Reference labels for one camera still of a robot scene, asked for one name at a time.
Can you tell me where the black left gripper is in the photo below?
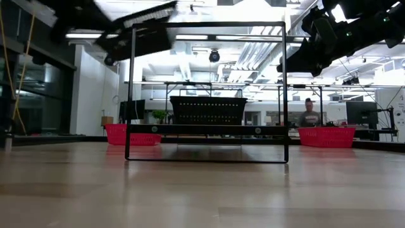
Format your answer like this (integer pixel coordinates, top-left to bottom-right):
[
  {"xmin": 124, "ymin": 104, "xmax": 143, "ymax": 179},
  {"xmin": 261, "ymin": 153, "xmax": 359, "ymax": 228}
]
[{"xmin": 39, "ymin": 0, "xmax": 112, "ymax": 44}]

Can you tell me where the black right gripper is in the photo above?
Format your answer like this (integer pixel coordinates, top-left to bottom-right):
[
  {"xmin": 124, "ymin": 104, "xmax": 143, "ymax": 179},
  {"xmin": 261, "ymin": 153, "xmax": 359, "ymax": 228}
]
[{"xmin": 277, "ymin": 5, "xmax": 356, "ymax": 78}]

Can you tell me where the black plastic basket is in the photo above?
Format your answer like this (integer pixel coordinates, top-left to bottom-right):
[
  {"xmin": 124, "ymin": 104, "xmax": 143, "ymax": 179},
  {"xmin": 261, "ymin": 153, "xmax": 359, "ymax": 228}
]
[
  {"xmin": 94, "ymin": 1, "xmax": 178, "ymax": 67},
  {"xmin": 169, "ymin": 96, "xmax": 248, "ymax": 125}
]

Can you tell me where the red plastic basket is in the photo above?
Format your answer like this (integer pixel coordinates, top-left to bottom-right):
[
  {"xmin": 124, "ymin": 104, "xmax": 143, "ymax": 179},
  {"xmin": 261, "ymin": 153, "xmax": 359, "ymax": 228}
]
[
  {"xmin": 104, "ymin": 123, "xmax": 163, "ymax": 147},
  {"xmin": 297, "ymin": 127, "xmax": 356, "ymax": 149}
]

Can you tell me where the long ceiling light strip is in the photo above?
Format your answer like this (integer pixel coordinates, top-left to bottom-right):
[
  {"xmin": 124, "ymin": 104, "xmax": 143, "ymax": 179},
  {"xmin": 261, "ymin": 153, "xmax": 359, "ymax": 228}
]
[{"xmin": 65, "ymin": 33, "xmax": 120, "ymax": 39}]

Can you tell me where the person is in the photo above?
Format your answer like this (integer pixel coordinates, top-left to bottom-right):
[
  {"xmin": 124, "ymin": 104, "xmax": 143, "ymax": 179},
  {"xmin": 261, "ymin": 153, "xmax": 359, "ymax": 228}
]
[{"xmin": 299, "ymin": 97, "xmax": 321, "ymax": 128}]

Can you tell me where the black computer monitor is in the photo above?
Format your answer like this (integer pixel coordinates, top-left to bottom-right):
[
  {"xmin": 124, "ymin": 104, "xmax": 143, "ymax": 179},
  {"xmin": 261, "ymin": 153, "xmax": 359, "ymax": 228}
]
[
  {"xmin": 346, "ymin": 101, "xmax": 379, "ymax": 126},
  {"xmin": 119, "ymin": 99, "xmax": 146, "ymax": 121}
]

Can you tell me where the black desk stand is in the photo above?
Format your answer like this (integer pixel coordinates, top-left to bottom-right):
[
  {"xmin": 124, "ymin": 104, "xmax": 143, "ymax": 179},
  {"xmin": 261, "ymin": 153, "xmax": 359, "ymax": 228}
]
[{"xmin": 377, "ymin": 106, "xmax": 397, "ymax": 131}]

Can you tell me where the green potted plant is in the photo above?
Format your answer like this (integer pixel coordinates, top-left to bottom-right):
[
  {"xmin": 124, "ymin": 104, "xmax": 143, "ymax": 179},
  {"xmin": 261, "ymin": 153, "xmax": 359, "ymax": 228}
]
[{"xmin": 151, "ymin": 110, "xmax": 168, "ymax": 124}]

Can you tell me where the silver ventilation duct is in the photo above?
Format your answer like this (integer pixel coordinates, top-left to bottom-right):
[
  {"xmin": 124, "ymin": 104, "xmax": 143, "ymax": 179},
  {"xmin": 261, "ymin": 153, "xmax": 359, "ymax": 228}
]
[{"xmin": 234, "ymin": 0, "xmax": 320, "ymax": 83}]

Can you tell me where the black metal shelf frame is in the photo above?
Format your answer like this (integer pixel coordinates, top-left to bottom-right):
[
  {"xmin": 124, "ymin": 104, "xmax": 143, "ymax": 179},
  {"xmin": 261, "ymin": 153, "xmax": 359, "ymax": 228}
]
[{"xmin": 125, "ymin": 21, "xmax": 289, "ymax": 164}]

